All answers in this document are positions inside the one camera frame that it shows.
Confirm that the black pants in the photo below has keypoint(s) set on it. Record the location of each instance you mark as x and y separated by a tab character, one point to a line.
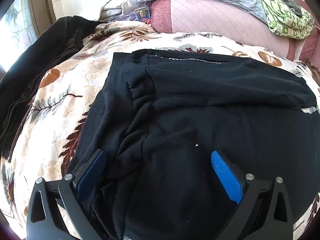
200	105

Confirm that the small colourful box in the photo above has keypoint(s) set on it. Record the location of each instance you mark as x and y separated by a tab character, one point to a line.
141	13

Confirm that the dark object on green cloth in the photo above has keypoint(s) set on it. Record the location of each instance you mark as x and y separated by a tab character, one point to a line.
295	6

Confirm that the patterned glass window pane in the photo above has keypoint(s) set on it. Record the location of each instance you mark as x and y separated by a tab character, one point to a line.
15	25

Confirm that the pink quilted bed cover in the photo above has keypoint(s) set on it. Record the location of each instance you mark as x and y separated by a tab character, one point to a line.
200	17

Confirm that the green patterned cloth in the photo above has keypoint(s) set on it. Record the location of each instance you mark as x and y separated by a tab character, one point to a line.
287	23

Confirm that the wooden window frame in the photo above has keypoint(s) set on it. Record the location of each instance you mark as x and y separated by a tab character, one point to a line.
42	5

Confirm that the leaf print fleece blanket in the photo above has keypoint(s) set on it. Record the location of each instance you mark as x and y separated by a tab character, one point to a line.
62	90

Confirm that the white floral pillow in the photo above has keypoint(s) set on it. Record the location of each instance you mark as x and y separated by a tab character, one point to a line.
117	5

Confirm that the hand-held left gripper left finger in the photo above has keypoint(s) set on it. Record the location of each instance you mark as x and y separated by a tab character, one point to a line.
92	176

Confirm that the black zip jacket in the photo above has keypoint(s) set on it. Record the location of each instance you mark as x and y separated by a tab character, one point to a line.
37	55

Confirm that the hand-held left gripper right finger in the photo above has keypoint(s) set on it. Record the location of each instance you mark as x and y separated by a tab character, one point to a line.
225	175

